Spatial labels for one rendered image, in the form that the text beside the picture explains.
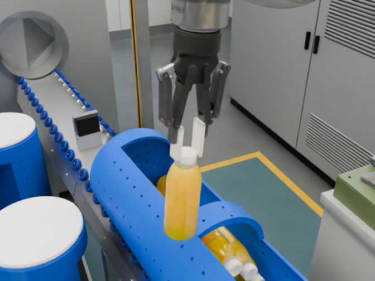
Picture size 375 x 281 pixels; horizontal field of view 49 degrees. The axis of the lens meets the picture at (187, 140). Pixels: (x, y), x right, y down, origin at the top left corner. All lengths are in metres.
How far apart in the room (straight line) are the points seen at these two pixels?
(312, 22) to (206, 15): 2.34
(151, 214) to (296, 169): 2.36
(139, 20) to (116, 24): 4.03
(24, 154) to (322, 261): 1.17
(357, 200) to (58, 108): 1.40
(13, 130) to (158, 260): 0.98
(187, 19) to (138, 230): 0.57
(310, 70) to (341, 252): 1.75
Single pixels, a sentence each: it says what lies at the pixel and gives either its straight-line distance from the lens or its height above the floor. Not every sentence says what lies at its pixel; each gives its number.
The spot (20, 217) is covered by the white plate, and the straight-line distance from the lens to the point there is 1.32.
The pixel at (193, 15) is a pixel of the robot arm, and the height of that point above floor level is 1.70.
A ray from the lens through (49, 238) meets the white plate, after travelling 1.22.
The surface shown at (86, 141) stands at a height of 0.96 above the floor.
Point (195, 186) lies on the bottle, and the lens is 0.77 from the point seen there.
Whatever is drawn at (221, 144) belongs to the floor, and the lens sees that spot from 3.47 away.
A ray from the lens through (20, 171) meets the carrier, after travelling 1.74.
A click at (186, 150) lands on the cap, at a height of 1.45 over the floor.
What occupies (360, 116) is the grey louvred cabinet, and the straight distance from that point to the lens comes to 2.73.
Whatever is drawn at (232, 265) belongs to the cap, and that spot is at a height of 1.16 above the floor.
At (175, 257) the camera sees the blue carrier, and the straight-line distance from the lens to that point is 0.92.
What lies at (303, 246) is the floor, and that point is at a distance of 2.67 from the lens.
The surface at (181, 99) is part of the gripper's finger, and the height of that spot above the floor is 1.56.
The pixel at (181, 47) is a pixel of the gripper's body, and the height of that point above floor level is 1.65.
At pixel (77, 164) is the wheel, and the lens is 1.59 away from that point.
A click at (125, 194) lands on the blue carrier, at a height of 1.18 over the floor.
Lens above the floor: 1.86
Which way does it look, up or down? 32 degrees down
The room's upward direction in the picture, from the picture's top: straight up
